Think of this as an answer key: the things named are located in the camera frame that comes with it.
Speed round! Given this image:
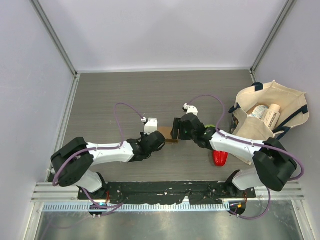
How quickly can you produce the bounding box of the brown cardboard paper box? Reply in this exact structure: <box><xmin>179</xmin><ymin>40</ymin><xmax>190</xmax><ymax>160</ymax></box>
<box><xmin>158</xmin><ymin>126</ymin><xmax>179</xmax><ymax>144</ymax></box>

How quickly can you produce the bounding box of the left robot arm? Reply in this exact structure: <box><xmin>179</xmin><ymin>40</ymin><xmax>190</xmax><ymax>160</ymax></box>
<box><xmin>50</xmin><ymin>131</ymin><xmax>166</xmax><ymax>200</ymax></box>

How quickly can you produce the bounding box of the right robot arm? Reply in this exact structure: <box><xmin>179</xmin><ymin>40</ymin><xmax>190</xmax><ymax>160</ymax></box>
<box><xmin>170</xmin><ymin>113</ymin><xmax>298</xmax><ymax>198</ymax></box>

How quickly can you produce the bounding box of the green cabbage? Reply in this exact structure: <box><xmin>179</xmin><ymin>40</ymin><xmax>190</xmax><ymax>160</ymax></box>
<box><xmin>205</xmin><ymin>124</ymin><xmax>216</xmax><ymax>128</ymax></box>

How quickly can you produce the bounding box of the red bell pepper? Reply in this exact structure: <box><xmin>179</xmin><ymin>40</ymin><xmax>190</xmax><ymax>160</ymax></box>
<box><xmin>212</xmin><ymin>150</ymin><xmax>228</xmax><ymax>167</ymax></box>

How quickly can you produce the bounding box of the white round package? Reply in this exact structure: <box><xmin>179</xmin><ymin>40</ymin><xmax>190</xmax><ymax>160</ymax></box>
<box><xmin>248</xmin><ymin>105</ymin><xmax>269</xmax><ymax>120</ymax></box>

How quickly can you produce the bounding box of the beige canvas tote bag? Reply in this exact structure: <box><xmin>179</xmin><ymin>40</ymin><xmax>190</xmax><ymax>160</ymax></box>
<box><xmin>228</xmin><ymin>79</ymin><xmax>311</xmax><ymax>166</ymax></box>

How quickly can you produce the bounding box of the beige lotion bottle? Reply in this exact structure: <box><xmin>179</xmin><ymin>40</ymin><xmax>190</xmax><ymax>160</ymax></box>
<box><xmin>261</xmin><ymin>104</ymin><xmax>281</xmax><ymax>130</ymax></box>

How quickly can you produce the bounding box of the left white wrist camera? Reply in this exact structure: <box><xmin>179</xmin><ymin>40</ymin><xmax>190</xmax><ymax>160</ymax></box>
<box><xmin>141</xmin><ymin>117</ymin><xmax>158</xmax><ymax>135</ymax></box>

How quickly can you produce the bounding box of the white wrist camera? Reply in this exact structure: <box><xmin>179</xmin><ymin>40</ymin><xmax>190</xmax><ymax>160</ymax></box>
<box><xmin>141</xmin><ymin>117</ymin><xmax>158</xmax><ymax>135</ymax></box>
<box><xmin>182</xmin><ymin>103</ymin><xmax>198</xmax><ymax>116</ymax></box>

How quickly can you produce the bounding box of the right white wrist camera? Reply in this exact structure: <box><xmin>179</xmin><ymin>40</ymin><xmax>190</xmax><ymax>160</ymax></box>
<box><xmin>182</xmin><ymin>103</ymin><xmax>198</xmax><ymax>116</ymax></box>

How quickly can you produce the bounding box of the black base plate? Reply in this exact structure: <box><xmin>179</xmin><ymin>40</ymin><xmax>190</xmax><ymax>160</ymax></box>
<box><xmin>89</xmin><ymin>181</ymin><xmax>256</xmax><ymax>205</ymax></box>

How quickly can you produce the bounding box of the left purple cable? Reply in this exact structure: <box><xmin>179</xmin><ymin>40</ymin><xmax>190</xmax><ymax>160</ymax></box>
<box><xmin>52</xmin><ymin>102</ymin><xmax>147</xmax><ymax>230</ymax></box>

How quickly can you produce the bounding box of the purple cable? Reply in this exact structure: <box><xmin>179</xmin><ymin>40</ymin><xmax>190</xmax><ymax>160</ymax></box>
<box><xmin>188</xmin><ymin>94</ymin><xmax>306</xmax><ymax>221</ymax></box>
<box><xmin>52</xmin><ymin>102</ymin><xmax>147</xmax><ymax>230</ymax></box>

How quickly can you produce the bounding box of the left aluminium frame post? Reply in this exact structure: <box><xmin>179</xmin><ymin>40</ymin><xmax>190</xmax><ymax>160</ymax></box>
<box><xmin>29</xmin><ymin>0</ymin><xmax>80</xmax><ymax>78</ymax></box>

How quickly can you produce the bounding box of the aluminium frame post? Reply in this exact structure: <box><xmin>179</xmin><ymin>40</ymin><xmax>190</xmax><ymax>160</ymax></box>
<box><xmin>29</xmin><ymin>0</ymin><xmax>80</xmax><ymax>78</ymax></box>
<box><xmin>249</xmin><ymin>0</ymin><xmax>297</xmax><ymax>78</ymax></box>

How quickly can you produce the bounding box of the white slotted cable duct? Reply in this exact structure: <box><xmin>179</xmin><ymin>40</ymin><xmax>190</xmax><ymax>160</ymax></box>
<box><xmin>42</xmin><ymin>202</ymin><xmax>230</xmax><ymax>213</ymax></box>

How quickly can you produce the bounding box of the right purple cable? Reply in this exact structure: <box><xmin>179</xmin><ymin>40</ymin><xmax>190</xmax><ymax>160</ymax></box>
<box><xmin>188</xmin><ymin>94</ymin><xmax>306</xmax><ymax>221</ymax></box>

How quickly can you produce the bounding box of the right aluminium frame post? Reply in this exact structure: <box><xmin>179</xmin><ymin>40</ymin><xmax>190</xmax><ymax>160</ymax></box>
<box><xmin>249</xmin><ymin>0</ymin><xmax>297</xmax><ymax>78</ymax></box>

